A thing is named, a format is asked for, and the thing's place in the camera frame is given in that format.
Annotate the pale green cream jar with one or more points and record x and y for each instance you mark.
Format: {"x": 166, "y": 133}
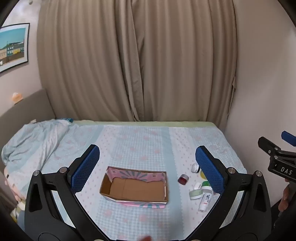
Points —
{"x": 195, "y": 194}

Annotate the yellow tape roll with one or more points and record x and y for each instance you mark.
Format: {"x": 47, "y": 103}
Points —
{"x": 202, "y": 176}

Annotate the white tube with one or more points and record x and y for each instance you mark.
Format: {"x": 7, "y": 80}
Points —
{"x": 205, "y": 200}

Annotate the cardboard box with pink lining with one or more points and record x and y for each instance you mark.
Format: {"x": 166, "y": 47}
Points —
{"x": 136, "y": 187}

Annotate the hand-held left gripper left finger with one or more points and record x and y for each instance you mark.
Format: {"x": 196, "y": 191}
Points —
{"x": 84, "y": 169}

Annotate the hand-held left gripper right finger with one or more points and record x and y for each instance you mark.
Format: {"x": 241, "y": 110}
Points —
{"x": 209, "y": 169}

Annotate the person's right hand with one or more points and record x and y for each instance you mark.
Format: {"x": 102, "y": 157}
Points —
{"x": 284, "y": 197}

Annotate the red lid jar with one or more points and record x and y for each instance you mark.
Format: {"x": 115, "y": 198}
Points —
{"x": 183, "y": 179}

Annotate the light blue duvet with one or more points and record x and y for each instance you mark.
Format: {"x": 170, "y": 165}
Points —
{"x": 32, "y": 141}

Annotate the green label white jar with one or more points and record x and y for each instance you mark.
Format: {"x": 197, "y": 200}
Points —
{"x": 205, "y": 184}

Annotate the pink plush toy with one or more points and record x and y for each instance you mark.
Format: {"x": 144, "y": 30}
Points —
{"x": 15, "y": 194}

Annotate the grey headboard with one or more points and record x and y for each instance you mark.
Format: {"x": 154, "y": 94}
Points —
{"x": 30, "y": 109}

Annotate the blue patterned cloth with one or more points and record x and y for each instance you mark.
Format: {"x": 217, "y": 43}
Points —
{"x": 67, "y": 119}

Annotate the checked floral bed sheet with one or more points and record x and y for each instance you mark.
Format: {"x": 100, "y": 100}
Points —
{"x": 138, "y": 143}

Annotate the small orange plush toy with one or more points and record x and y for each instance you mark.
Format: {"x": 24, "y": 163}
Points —
{"x": 17, "y": 96}

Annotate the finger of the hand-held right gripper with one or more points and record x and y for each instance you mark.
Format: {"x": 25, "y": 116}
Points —
{"x": 268, "y": 144}
{"x": 289, "y": 138}

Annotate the framed wall poster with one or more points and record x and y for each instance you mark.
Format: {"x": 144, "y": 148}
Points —
{"x": 13, "y": 46}

